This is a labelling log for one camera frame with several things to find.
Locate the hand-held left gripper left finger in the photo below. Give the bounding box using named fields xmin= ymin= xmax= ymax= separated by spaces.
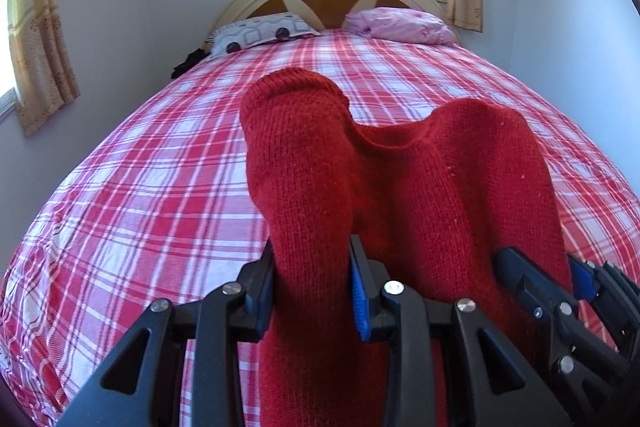
xmin=57 ymin=239 xmax=276 ymax=427

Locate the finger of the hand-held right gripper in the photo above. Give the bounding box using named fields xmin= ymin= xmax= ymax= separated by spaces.
xmin=492 ymin=248 xmax=636 ymax=408
xmin=567 ymin=252 xmax=640 ymax=358

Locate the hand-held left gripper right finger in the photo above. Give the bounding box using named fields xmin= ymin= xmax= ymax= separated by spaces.
xmin=349 ymin=234 xmax=573 ymax=427

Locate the red knitted sweater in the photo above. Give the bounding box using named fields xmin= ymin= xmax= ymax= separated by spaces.
xmin=239 ymin=68 xmax=576 ymax=427

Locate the red plaid bedsheet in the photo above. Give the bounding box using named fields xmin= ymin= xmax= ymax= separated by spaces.
xmin=0 ymin=29 xmax=640 ymax=427

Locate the dark cloth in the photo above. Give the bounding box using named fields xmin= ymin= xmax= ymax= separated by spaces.
xmin=171 ymin=49 xmax=210 ymax=79

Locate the grey patterned pillow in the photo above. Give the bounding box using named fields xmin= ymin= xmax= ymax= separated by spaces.
xmin=207 ymin=13 xmax=321 ymax=58

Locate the pink pillow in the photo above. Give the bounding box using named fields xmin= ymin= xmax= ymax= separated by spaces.
xmin=345 ymin=7 xmax=457 ymax=45

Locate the yellow side curtain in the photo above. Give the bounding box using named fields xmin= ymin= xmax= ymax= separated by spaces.
xmin=7 ymin=0 xmax=81 ymax=136

